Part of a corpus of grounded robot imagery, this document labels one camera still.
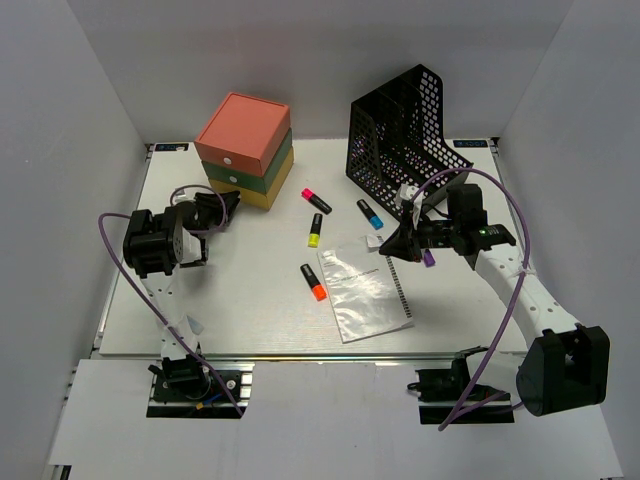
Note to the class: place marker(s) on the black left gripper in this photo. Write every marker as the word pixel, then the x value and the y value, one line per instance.
pixel 211 201

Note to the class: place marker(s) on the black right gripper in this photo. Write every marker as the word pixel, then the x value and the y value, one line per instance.
pixel 401 243

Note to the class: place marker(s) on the purple cap black highlighter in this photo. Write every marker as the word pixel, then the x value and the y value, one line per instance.
pixel 428 258

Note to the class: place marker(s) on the blue cap black highlighter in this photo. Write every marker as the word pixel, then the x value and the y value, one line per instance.
pixel 369 214

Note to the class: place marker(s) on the yellow bottom drawer box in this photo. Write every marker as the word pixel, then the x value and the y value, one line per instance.
pixel 256 199

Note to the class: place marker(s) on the green drawer box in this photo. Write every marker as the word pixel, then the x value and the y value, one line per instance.
pixel 239 179

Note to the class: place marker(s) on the pink cap black highlighter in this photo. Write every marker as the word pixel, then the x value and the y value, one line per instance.
pixel 316 201

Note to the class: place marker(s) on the yellow cap black highlighter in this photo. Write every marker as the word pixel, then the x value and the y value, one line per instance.
pixel 315 230

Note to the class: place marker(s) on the orange cap black highlighter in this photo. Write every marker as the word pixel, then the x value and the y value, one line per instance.
pixel 313 282

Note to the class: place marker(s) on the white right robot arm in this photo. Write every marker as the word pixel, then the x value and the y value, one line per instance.
pixel 566 365

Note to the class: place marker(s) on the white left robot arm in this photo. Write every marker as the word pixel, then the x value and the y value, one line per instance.
pixel 158 247

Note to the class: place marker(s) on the Canon safety instructions booklet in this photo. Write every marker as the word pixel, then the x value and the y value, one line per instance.
pixel 364 290

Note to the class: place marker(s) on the pink top drawer box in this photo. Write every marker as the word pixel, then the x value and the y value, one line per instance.
pixel 244 134

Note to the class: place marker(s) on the black mesh file organizer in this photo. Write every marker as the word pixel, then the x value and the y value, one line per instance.
pixel 396 138

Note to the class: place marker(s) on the pastel blue highlighter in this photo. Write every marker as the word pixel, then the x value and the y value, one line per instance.
pixel 195 326

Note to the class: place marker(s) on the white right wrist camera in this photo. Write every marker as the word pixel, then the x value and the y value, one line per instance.
pixel 411 197

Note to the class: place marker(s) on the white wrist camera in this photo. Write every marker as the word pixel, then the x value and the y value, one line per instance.
pixel 194 251
pixel 411 197

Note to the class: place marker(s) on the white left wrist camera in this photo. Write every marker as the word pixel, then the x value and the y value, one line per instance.
pixel 194 251

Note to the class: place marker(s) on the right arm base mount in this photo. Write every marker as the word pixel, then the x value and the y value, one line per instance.
pixel 438 389

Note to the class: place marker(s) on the aluminium front rail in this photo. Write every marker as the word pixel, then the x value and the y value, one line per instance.
pixel 354 357

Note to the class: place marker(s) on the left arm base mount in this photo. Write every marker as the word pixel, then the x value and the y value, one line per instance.
pixel 206 401

